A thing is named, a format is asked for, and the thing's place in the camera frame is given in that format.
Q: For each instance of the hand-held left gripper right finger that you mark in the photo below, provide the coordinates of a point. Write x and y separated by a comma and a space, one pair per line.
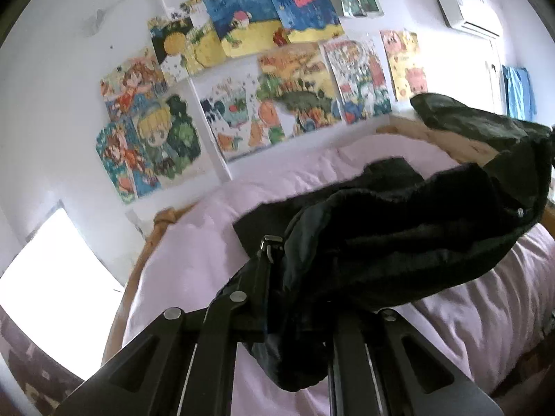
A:
351, 346

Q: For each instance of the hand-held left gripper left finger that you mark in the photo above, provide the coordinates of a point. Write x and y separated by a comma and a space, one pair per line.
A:
262, 268

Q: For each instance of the black jacket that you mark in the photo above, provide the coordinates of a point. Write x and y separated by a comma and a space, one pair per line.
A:
390, 234

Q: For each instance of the bed with pink sheet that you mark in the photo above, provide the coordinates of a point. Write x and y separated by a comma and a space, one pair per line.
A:
130, 294

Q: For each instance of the bright window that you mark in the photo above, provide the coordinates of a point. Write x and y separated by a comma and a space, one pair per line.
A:
47, 294

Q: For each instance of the dark green garment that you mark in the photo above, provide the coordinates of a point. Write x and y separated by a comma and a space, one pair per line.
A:
459, 117

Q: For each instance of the blue towel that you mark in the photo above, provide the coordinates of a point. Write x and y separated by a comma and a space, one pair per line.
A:
519, 93

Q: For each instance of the white air conditioner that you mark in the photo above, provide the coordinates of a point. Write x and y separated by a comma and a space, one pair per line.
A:
466, 11

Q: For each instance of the group of colourful wall drawings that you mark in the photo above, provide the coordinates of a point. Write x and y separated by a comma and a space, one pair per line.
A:
277, 73

